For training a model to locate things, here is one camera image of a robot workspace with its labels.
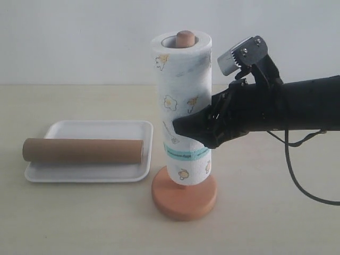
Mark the white foam tray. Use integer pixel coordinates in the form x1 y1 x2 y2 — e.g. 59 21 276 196
24 120 154 183

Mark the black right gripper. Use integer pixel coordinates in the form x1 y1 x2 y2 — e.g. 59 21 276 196
172 79 284 149

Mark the brown cardboard tube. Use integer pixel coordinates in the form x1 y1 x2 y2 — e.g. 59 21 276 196
22 138 143 164

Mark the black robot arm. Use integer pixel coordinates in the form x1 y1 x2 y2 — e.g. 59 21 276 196
173 75 339 149

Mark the white patterned paper towel roll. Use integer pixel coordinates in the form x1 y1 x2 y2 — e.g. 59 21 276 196
151 31 212 186

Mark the wooden paper towel holder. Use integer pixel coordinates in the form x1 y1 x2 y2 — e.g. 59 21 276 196
151 30 217 220

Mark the black cable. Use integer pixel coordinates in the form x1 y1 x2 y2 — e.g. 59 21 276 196
268 127 340 206

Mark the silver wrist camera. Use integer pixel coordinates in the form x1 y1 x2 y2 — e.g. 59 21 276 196
217 36 268 76

